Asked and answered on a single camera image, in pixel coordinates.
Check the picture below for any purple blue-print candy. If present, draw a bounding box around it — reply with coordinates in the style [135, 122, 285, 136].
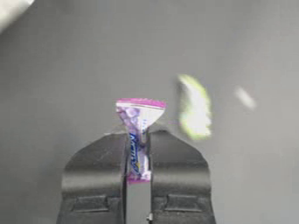
[115, 97, 168, 185]

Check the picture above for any green candy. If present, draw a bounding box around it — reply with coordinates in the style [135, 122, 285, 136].
[176, 73, 213, 142]

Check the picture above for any pink candy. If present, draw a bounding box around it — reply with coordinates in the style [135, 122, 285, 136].
[233, 85, 257, 111]

